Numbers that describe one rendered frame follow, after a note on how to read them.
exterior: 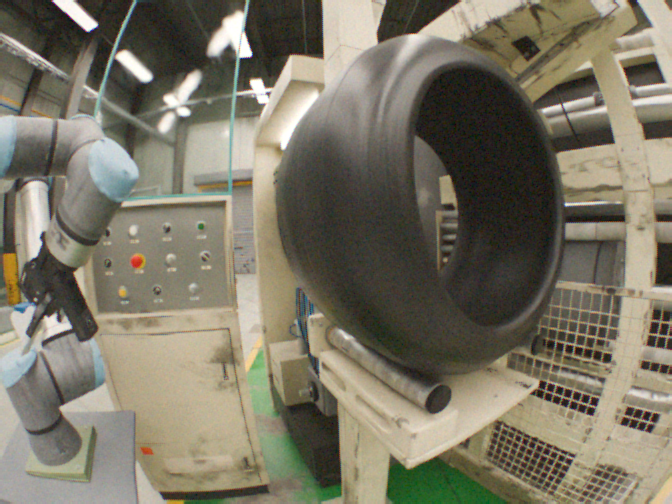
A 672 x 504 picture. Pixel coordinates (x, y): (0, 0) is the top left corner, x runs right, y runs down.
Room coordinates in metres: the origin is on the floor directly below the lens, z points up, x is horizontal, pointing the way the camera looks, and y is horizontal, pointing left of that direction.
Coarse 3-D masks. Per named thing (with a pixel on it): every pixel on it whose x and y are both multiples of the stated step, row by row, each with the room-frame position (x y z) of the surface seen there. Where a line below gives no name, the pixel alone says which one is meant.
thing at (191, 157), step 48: (144, 0) 0.72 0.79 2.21; (192, 0) 0.81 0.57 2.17; (240, 0) 0.90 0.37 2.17; (144, 48) 0.76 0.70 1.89; (192, 48) 0.84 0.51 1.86; (240, 48) 0.91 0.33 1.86; (144, 96) 0.78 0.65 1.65; (192, 96) 0.85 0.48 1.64; (144, 144) 0.79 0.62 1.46; (192, 144) 0.86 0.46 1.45; (144, 192) 0.80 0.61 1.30; (192, 192) 0.86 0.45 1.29
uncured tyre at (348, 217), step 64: (384, 64) 0.30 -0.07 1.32; (448, 64) 0.33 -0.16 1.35; (320, 128) 0.31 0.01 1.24; (384, 128) 0.29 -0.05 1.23; (448, 128) 0.67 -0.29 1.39; (512, 128) 0.55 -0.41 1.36; (320, 192) 0.30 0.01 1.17; (384, 192) 0.28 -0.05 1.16; (512, 192) 0.63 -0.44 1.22; (320, 256) 0.33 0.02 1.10; (384, 256) 0.28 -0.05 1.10; (512, 256) 0.62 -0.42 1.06; (384, 320) 0.31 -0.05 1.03; (448, 320) 0.31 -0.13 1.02; (512, 320) 0.39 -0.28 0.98
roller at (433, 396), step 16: (336, 336) 0.60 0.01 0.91; (352, 336) 0.56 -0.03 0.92; (352, 352) 0.52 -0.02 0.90; (368, 352) 0.48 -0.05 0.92; (368, 368) 0.47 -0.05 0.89; (384, 368) 0.43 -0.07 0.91; (400, 368) 0.40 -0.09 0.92; (400, 384) 0.38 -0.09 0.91; (416, 384) 0.36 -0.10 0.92; (432, 384) 0.34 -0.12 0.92; (416, 400) 0.34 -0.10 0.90; (432, 400) 0.32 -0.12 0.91; (448, 400) 0.33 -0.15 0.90
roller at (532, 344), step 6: (528, 336) 0.45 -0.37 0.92; (534, 336) 0.44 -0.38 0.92; (540, 336) 0.44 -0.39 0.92; (522, 342) 0.46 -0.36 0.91; (528, 342) 0.45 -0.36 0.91; (534, 342) 0.43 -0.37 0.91; (540, 342) 0.44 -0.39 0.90; (516, 348) 0.47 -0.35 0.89; (522, 348) 0.46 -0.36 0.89; (528, 348) 0.44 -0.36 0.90; (534, 348) 0.43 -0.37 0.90; (540, 348) 0.44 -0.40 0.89; (534, 354) 0.44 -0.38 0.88
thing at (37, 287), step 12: (48, 252) 0.25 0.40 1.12; (24, 264) 0.24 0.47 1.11; (36, 264) 0.26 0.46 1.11; (48, 264) 0.27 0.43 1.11; (60, 264) 0.27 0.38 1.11; (36, 276) 0.25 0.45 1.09; (48, 276) 0.27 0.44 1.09; (24, 288) 0.24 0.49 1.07; (36, 288) 0.25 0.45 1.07; (48, 288) 0.26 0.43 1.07; (36, 300) 0.25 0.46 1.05; (48, 300) 0.26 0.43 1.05; (48, 312) 0.26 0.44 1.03
